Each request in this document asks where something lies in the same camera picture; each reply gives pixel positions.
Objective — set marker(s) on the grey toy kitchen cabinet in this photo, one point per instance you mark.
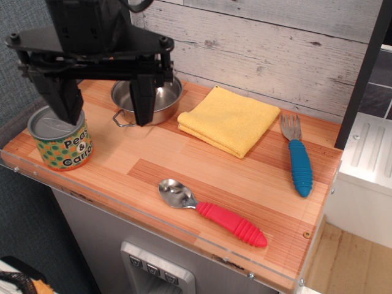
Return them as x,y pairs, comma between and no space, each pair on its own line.
100,234

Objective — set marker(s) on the orange black object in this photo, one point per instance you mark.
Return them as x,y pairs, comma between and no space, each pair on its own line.
19,277

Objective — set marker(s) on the blue handled fork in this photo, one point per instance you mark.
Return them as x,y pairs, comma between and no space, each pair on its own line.
301,170

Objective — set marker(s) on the clear acrylic edge guard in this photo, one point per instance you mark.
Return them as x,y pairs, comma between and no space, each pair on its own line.
260,190

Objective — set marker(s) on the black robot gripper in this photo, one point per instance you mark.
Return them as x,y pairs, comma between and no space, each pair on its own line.
99,32

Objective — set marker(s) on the folded yellow cloth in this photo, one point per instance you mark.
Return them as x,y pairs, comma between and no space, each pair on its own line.
228,121

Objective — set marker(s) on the silver dispenser panel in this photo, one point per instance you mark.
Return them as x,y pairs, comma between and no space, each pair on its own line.
150,273

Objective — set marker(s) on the white toy sink unit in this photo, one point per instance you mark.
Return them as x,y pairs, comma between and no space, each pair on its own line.
360,197

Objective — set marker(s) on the red handled spoon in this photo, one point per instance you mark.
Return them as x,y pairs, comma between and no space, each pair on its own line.
179,196

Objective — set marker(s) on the black vertical post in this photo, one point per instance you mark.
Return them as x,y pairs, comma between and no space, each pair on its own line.
378,35

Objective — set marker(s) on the peas and carrots can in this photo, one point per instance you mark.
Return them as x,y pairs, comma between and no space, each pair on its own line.
62,146

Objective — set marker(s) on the small steel pot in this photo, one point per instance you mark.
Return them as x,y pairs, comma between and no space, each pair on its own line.
166,104

